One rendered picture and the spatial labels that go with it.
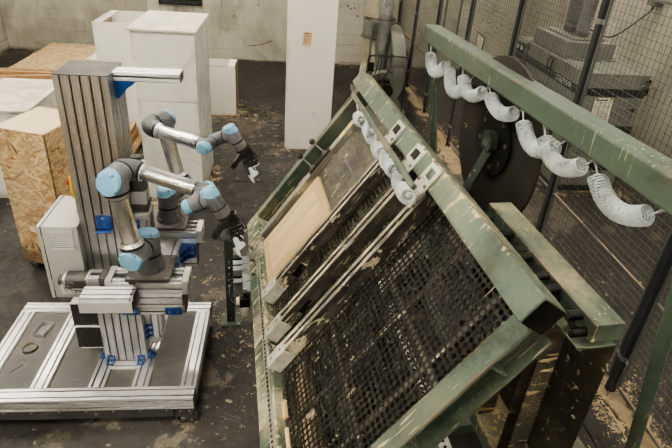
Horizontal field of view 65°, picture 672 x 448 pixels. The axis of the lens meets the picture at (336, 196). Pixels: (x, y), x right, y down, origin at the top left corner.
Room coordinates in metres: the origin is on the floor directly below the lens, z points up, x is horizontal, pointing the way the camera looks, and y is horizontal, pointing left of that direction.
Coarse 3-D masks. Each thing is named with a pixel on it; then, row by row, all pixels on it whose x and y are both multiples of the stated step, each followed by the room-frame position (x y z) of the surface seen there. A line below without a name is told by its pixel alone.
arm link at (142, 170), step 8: (120, 160) 2.19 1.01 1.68; (128, 160) 2.21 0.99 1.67; (136, 160) 2.24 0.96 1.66; (136, 168) 2.20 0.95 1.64; (144, 168) 2.21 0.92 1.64; (152, 168) 2.22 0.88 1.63; (136, 176) 2.19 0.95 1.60; (144, 176) 2.19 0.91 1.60; (152, 176) 2.19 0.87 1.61; (160, 176) 2.19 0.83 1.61; (168, 176) 2.20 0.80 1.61; (176, 176) 2.21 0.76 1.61; (160, 184) 2.19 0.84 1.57; (168, 184) 2.18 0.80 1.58; (176, 184) 2.18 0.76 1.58; (184, 184) 2.18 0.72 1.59; (192, 184) 2.18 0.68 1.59; (200, 184) 2.19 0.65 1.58; (208, 184) 2.21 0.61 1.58; (184, 192) 2.17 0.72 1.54; (192, 192) 2.17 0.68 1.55
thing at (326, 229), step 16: (368, 128) 2.29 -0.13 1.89; (368, 176) 2.29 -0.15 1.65; (384, 176) 2.31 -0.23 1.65; (352, 192) 2.29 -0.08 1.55; (368, 192) 2.29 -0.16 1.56; (336, 208) 2.30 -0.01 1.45; (352, 208) 2.28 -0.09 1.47; (320, 224) 2.30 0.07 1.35; (336, 224) 2.26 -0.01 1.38; (320, 240) 2.24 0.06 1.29; (304, 256) 2.23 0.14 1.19; (288, 272) 2.21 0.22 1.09; (272, 288) 2.19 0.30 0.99
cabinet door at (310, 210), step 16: (304, 192) 2.83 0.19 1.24; (320, 192) 2.67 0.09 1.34; (304, 208) 2.68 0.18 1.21; (320, 208) 2.53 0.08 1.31; (288, 224) 2.69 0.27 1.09; (304, 224) 2.54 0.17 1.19; (272, 240) 2.70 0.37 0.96; (288, 240) 2.55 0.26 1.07; (304, 240) 2.40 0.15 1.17; (272, 256) 2.55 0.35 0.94; (288, 256) 2.41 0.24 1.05; (272, 272) 2.41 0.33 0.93
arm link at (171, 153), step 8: (160, 112) 2.87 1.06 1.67; (168, 112) 2.91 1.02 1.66; (160, 120) 2.81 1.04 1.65; (168, 120) 2.87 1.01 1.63; (168, 144) 2.84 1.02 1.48; (176, 144) 2.90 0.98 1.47; (168, 152) 2.84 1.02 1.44; (176, 152) 2.86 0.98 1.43; (168, 160) 2.84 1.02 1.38; (176, 160) 2.85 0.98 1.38; (168, 168) 2.85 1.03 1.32; (176, 168) 2.84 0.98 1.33; (184, 176) 2.84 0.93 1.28
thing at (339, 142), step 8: (352, 120) 2.97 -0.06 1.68; (352, 128) 2.94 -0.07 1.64; (344, 136) 2.93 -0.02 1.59; (336, 144) 2.92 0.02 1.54; (336, 152) 2.92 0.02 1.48; (328, 160) 2.91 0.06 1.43; (320, 168) 2.90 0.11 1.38; (312, 176) 2.89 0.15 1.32; (304, 184) 2.88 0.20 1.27; (296, 192) 2.87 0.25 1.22; (288, 200) 2.87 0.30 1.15; (296, 200) 2.87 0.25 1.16; (280, 208) 2.88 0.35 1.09; (288, 208) 2.86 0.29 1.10; (280, 216) 2.85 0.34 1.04; (272, 224) 2.84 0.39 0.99; (264, 232) 2.83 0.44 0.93
